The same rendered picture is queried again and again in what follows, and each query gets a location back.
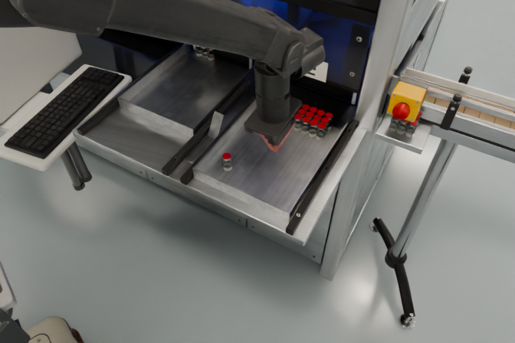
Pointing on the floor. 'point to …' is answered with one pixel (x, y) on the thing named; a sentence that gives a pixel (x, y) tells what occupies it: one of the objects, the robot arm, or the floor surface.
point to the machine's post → (373, 94)
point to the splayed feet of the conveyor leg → (397, 272)
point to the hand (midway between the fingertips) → (273, 147)
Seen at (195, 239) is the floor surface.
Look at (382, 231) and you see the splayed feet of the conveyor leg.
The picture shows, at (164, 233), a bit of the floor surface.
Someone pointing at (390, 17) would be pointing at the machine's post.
